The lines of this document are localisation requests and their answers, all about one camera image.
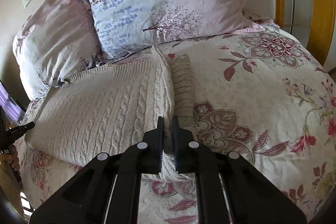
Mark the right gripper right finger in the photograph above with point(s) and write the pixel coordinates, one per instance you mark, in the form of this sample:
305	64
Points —
229	188

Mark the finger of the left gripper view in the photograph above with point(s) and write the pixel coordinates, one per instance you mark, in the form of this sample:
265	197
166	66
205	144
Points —
19	131

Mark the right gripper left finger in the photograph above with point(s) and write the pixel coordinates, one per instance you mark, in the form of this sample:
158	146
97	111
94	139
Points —
107	189

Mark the cream cable-knit sweater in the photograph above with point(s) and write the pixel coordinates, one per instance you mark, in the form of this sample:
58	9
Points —
109	108

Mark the person's left hand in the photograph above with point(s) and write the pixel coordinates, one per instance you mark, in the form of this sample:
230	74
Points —
10	159

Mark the pink floral pillow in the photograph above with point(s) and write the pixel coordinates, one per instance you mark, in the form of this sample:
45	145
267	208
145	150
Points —
58	40

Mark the wooden headboard frame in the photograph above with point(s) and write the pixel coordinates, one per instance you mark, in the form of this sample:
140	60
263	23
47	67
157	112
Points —
313	23

